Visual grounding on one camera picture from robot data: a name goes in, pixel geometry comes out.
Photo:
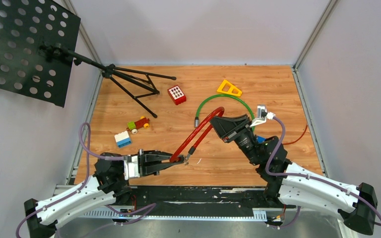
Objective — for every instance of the white blue toy brick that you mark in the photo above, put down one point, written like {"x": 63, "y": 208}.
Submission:
{"x": 122, "y": 139}

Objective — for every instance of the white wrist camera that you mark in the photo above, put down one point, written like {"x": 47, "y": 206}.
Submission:
{"x": 131, "y": 168}
{"x": 262, "y": 115}

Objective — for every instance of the red green toy car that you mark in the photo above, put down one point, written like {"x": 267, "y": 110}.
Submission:
{"x": 134, "y": 126}

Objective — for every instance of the yellow triangular toy piece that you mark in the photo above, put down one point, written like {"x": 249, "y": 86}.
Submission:
{"x": 228, "y": 88}

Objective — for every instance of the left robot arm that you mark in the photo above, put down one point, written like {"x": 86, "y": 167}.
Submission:
{"x": 108, "y": 185}

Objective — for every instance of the blue green white brick stack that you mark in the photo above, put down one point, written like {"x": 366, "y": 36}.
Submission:
{"x": 260, "y": 139}

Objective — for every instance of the red window toy brick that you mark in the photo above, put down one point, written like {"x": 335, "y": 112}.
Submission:
{"x": 177, "y": 95}

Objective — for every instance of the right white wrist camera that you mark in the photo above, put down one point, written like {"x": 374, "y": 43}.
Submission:
{"x": 262, "y": 115}

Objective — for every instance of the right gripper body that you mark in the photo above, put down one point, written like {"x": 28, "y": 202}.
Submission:
{"x": 243, "y": 139}

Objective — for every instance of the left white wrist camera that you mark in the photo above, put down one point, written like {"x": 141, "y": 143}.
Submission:
{"x": 131, "y": 168}

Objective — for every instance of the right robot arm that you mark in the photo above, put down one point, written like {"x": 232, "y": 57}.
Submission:
{"x": 290, "y": 184}

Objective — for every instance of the red cable lock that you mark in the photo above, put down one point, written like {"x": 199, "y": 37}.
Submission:
{"x": 217, "y": 112}

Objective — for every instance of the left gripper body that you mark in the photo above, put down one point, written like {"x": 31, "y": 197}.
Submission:
{"x": 141, "y": 162}

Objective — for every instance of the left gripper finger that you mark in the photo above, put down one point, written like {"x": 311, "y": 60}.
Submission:
{"x": 160, "y": 156}
{"x": 155, "y": 168}

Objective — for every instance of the black perforated music stand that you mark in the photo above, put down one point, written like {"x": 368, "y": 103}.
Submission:
{"x": 37, "y": 52}

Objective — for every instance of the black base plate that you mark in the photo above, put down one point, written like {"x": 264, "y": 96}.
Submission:
{"x": 204, "y": 201}

